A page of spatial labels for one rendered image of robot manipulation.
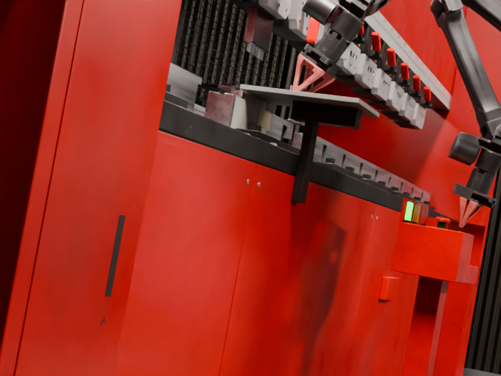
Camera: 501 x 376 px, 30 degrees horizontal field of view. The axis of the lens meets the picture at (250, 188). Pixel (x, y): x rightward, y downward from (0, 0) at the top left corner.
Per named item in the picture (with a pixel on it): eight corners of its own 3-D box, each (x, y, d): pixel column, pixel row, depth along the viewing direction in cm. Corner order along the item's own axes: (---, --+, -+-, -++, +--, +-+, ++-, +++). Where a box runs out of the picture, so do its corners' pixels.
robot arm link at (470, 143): (513, 126, 232) (502, 136, 240) (470, 109, 232) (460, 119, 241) (497, 169, 229) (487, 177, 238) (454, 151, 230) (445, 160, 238)
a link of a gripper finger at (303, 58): (279, 81, 201) (304, 45, 200) (289, 87, 208) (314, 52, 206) (303, 98, 199) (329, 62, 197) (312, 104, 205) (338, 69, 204)
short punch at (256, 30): (250, 51, 202) (258, 8, 203) (241, 50, 203) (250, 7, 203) (266, 61, 212) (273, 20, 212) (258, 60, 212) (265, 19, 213)
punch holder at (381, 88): (376, 93, 290) (385, 41, 290) (350, 89, 293) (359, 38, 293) (387, 101, 303) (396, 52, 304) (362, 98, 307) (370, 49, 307)
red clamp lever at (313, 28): (315, 43, 218) (323, 2, 218) (299, 41, 220) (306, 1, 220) (317, 45, 220) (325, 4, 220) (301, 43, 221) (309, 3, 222)
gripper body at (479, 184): (458, 191, 241) (470, 165, 240) (494, 207, 236) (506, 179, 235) (451, 189, 235) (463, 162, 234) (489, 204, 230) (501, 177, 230)
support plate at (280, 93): (358, 103, 188) (358, 98, 188) (239, 88, 198) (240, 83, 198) (379, 118, 205) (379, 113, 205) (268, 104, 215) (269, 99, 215)
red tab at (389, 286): (385, 300, 287) (388, 277, 288) (379, 299, 288) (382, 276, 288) (395, 299, 301) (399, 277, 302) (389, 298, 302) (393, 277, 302)
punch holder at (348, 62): (341, 65, 252) (352, 5, 253) (312, 62, 256) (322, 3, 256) (355, 76, 266) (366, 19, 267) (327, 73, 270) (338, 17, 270)
